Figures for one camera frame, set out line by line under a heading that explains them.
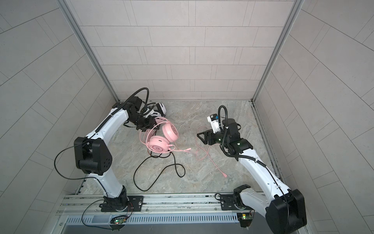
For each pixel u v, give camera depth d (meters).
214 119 0.67
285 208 0.37
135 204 0.71
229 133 0.58
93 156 0.46
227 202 0.71
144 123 0.74
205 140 0.67
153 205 0.71
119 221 0.64
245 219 0.68
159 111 1.00
